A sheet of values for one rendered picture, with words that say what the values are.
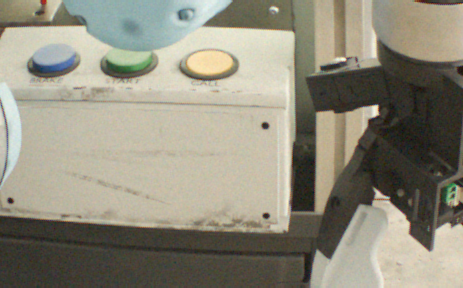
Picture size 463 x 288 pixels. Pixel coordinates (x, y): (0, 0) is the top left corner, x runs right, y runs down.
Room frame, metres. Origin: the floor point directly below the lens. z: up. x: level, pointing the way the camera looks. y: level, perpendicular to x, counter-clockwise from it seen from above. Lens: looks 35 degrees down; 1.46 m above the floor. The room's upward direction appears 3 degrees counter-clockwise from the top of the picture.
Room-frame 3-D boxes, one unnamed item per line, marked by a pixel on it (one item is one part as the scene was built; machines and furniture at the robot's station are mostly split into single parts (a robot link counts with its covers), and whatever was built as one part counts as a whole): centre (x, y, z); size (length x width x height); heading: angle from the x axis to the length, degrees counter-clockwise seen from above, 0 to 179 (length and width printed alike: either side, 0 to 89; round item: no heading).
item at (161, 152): (0.95, 0.05, 0.82); 0.28 x 0.11 x 0.15; 80
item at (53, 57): (0.94, 0.12, 0.90); 0.04 x 0.04 x 0.02
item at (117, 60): (0.93, 0.05, 0.90); 0.04 x 0.04 x 0.02
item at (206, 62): (0.92, -0.02, 0.89); 0.04 x 0.04 x 0.02
